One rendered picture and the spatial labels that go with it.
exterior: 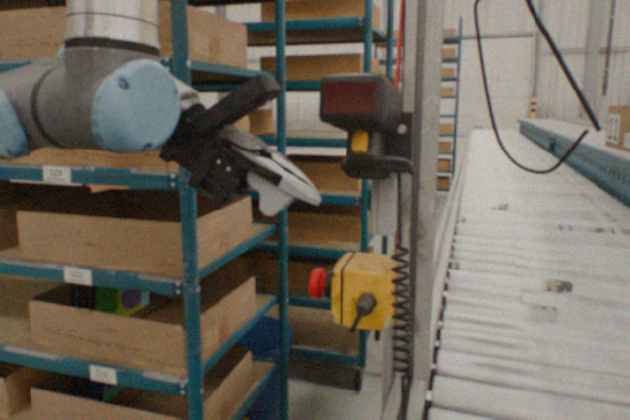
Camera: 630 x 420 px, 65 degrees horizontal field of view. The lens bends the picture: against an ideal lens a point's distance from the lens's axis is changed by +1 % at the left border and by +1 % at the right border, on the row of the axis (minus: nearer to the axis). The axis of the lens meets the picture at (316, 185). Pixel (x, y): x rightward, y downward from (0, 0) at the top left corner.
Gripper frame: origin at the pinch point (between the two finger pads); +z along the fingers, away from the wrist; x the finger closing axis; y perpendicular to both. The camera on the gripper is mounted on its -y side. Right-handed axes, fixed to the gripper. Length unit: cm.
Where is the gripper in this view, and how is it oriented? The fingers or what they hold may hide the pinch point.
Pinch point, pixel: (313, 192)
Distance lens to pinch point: 60.6
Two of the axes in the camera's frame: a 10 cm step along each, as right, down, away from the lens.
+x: -3.0, 1.5, -9.4
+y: -4.9, 8.3, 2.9
